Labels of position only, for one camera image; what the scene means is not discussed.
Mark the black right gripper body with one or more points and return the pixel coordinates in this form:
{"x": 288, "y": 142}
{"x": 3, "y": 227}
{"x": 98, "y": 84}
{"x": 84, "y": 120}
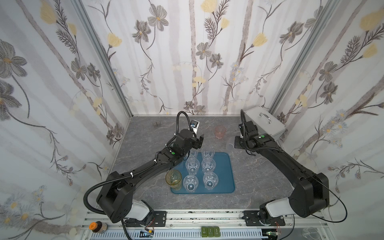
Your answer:
{"x": 238, "y": 142}

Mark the green button box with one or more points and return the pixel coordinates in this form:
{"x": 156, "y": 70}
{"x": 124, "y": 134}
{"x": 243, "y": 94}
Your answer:
{"x": 210, "y": 232}

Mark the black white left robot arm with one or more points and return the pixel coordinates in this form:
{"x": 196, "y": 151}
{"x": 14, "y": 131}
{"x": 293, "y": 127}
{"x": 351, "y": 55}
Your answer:
{"x": 116, "y": 198}

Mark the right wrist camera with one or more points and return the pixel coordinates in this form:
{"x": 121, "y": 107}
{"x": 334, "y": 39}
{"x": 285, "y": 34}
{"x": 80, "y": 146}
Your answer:
{"x": 250, "y": 130}

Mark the orange capped bottle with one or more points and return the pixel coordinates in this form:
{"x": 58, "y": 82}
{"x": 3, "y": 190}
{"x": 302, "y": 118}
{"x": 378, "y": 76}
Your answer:
{"x": 98, "y": 227}

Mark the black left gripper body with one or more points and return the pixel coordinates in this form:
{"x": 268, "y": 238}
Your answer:
{"x": 199, "y": 142}

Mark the teal plastic tray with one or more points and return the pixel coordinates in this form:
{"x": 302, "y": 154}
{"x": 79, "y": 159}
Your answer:
{"x": 224, "y": 172}

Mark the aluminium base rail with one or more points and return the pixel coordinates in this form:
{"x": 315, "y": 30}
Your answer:
{"x": 227, "y": 219}

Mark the silver aluminium case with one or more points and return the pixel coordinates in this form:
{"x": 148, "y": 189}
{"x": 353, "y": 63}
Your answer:
{"x": 266, "y": 122}

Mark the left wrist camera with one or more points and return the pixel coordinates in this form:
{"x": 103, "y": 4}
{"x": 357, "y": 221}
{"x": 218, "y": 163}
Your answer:
{"x": 194, "y": 125}

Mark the white perforated cable duct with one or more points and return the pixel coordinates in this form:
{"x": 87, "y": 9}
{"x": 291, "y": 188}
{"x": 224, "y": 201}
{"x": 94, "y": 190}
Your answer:
{"x": 196, "y": 234}

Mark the pink transparent cup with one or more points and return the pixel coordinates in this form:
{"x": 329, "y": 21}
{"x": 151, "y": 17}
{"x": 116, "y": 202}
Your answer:
{"x": 220, "y": 131}

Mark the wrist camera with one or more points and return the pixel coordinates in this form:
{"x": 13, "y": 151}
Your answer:
{"x": 194, "y": 125}
{"x": 250, "y": 130}

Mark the yellow transparent cup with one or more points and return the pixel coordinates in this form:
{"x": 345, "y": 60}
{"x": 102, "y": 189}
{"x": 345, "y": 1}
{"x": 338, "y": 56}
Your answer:
{"x": 174, "y": 179}

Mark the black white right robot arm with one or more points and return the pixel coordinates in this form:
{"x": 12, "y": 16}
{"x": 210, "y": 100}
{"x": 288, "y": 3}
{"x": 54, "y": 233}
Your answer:
{"x": 310, "y": 193}

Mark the clear faceted glass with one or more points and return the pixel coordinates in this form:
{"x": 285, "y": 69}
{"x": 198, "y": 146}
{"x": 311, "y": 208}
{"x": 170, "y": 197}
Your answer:
{"x": 208, "y": 165}
{"x": 210, "y": 180}
{"x": 208, "y": 152}
{"x": 191, "y": 183}
{"x": 193, "y": 153}
{"x": 192, "y": 165}

